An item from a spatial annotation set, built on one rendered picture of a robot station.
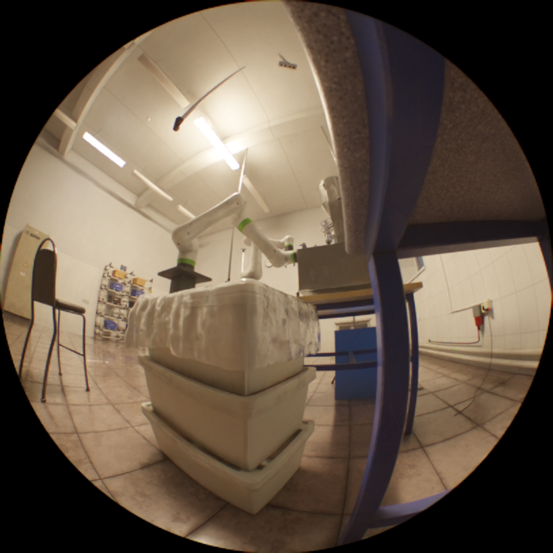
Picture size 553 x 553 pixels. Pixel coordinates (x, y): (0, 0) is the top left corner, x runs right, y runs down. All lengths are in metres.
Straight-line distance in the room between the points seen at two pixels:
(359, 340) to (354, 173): 1.42
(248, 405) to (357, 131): 0.40
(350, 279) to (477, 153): 0.76
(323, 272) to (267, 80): 3.65
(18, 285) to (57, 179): 2.81
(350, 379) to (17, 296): 5.76
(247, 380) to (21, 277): 5.10
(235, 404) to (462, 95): 0.50
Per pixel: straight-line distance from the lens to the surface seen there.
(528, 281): 1.68
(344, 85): 0.15
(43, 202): 6.02
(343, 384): 1.58
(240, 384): 0.40
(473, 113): 0.22
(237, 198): 1.15
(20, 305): 5.18
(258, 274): 1.52
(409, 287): 0.83
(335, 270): 0.89
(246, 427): 0.41
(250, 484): 0.48
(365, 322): 4.11
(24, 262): 5.24
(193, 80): 4.21
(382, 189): 0.16
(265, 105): 4.12
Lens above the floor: 0.58
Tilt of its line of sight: 18 degrees up
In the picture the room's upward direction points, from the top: straight up
